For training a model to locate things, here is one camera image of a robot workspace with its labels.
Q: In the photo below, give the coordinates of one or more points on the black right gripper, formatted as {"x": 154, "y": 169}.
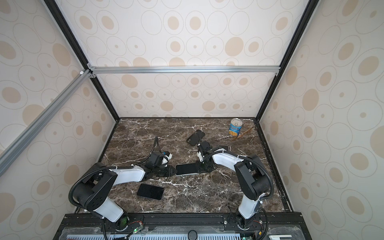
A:
{"x": 200, "y": 170}

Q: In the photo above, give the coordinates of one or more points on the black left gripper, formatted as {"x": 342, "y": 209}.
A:
{"x": 170, "y": 170}

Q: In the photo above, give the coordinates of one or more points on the black smartphone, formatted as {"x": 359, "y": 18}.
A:
{"x": 150, "y": 192}

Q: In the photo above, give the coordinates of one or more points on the light blue phone case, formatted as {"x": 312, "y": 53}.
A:
{"x": 187, "y": 169}

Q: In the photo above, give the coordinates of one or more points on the light blue cased phone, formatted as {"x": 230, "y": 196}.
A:
{"x": 225, "y": 147}

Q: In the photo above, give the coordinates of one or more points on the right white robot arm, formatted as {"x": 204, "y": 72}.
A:
{"x": 254, "y": 180}

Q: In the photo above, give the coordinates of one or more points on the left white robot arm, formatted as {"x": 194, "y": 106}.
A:
{"x": 91, "y": 191}

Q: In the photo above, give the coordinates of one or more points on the open tin can blue label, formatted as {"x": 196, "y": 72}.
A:
{"x": 235, "y": 127}

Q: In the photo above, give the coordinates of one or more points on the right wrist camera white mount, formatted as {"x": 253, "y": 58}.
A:
{"x": 201, "y": 155}

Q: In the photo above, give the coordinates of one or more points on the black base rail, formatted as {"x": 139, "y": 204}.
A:
{"x": 186, "y": 226}

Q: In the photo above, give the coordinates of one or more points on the silver aluminium rail back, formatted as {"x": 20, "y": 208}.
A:
{"x": 185, "y": 70}

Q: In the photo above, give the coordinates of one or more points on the silver aluminium rail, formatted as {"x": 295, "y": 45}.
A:
{"x": 25, "y": 138}
{"x": 185, "y": 70}

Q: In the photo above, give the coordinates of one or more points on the silver aluminium rail left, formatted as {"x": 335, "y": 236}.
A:
{"x": 25, "y": 138}

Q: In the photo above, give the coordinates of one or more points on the black vertical frame post right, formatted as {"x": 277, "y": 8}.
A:
{"x": 302, "y": 25}

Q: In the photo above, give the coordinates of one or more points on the black vertical frame post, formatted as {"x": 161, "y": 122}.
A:
{"x": 59, "y": 18}
{"x": 302, "y": 25}

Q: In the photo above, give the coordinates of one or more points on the black vertical frame post left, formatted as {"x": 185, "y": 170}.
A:
{"x": 59, "y": 18}

